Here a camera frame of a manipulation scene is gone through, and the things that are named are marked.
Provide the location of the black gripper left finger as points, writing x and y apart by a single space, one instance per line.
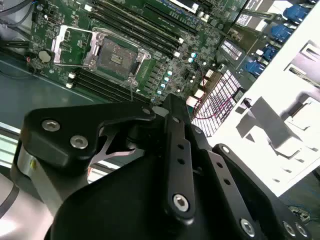
50 147

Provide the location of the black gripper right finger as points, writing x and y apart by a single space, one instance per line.
225 180

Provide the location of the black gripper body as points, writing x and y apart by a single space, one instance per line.
120 205

